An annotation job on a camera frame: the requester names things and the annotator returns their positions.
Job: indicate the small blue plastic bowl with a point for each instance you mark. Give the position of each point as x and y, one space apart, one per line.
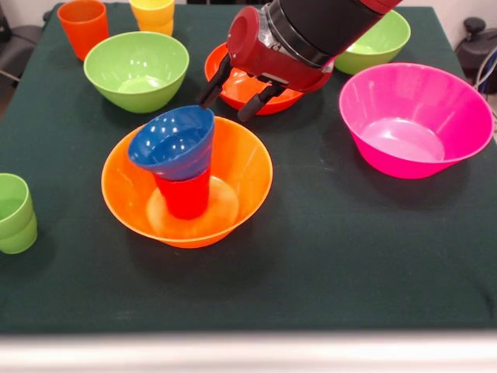
171 143

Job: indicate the green plastic bowl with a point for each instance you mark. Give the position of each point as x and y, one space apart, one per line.
380 46
116 58

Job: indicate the red-orange plastic bowl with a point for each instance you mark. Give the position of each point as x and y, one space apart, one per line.
240 91

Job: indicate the red plastic cup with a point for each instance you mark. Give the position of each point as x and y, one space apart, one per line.
186 198

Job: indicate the orange-red plastic cup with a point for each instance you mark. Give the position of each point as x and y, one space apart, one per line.
83 31

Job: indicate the large pink plastic bowl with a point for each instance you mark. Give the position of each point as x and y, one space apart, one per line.
411 116

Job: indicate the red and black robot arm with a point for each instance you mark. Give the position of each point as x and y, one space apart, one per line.
330 23

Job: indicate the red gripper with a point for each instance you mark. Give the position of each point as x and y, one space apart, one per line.
242 39

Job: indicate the dark green table cloth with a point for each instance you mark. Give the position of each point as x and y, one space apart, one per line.
349 252

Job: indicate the large orange plastic bowl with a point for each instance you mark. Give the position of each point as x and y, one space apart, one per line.
240 175

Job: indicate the yellow plastic cup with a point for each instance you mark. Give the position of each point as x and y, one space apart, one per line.
151 11
161 29

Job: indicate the green plastic cup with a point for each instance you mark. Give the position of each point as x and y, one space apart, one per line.
15 202
19 242

